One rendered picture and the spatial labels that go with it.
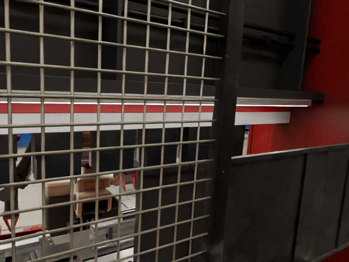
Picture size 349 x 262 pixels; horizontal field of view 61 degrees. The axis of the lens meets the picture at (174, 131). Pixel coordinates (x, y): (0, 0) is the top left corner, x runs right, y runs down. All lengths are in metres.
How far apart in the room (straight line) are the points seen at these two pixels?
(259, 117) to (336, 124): 0.36
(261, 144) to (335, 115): 0.48
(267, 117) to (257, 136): 0.32
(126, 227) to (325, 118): 1.09
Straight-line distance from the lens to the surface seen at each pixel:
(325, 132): 1.66
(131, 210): 1.26
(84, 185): 2.00
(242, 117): 1.47
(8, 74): 0.27
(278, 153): 0.90
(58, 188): 2.25
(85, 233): 1.37
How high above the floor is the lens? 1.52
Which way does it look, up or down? 9 degrees down
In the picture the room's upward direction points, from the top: 3 degrees clockwise
